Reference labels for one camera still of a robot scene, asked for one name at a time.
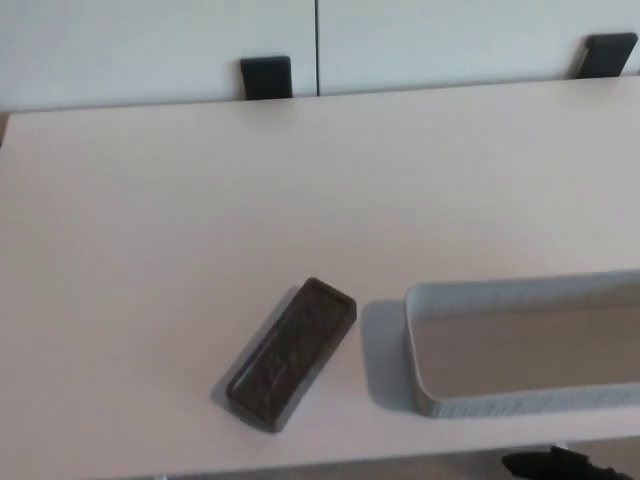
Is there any grey perforated plastic basket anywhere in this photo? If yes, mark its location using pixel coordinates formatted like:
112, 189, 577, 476
402, 268, 640, 420

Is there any black cabinet handle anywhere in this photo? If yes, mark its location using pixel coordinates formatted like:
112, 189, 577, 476
573, 32, 639, 80
239, 55, 293, 101

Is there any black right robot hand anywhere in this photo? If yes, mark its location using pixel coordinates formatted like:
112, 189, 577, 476
501, 443, 637, 480

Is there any dark brown whiteboard eraser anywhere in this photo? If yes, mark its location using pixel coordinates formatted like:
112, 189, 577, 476
210, 276, 359, 435

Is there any white table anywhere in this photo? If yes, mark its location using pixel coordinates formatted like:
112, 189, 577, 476
0, 0, 640, 115

